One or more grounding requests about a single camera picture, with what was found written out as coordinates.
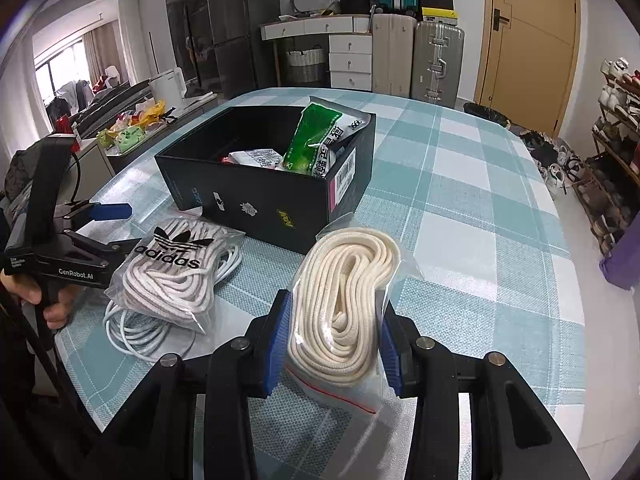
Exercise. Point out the cream laces bag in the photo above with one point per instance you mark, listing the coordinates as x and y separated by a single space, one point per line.
345 285

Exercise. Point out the black handbag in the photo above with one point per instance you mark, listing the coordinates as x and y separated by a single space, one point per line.
355 6

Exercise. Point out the grey and white laundry basket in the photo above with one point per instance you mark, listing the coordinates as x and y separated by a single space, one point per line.
305 67

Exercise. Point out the white appliance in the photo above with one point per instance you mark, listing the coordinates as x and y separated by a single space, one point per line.
167 87

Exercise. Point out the white desk with drawers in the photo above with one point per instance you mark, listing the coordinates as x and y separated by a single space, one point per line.
350 60

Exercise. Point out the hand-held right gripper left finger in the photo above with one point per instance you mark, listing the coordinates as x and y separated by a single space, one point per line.
277 340

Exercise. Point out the green and white packet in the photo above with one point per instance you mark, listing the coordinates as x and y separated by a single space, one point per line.
310 140

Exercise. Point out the grey refrigerator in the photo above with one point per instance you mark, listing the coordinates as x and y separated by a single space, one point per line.
242 35

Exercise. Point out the grey low cabinet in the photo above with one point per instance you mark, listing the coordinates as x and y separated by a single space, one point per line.
97 157

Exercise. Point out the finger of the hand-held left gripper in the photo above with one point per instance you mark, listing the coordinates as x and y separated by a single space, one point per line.
100 250
112 211

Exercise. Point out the silver suitcase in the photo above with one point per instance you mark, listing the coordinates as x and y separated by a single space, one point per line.
437 65

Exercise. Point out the white printed packet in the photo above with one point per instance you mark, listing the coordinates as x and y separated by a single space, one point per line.
257 159

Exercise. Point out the purple bag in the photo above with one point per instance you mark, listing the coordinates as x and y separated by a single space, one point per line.
622 267

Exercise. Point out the light green box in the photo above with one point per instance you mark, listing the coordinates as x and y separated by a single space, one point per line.
127 141

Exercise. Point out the beige curtain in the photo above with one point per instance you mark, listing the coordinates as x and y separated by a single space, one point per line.
100 50

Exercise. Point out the group of shoes on floor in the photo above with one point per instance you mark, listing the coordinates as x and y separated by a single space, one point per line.
550 160

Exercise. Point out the dark glass cabinet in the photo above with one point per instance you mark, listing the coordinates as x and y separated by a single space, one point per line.
190 25

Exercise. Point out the yellow plastic bag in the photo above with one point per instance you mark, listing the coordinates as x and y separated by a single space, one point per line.
152 111

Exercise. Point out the black cardboard box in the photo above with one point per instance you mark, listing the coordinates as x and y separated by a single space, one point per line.
250 210

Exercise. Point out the beige suitcase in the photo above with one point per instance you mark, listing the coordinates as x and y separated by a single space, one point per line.
392 55

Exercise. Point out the person's left hand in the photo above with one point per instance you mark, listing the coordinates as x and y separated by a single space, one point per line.
55 310

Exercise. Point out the yellow wooden door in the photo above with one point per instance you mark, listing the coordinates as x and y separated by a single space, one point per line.
530 60

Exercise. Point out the black trash bin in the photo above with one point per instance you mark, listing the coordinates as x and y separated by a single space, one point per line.
485 114

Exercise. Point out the wooden shoe rack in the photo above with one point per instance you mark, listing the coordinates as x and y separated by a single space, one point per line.
612 170

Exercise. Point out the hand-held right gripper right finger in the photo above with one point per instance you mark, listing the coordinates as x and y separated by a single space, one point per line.
392 355

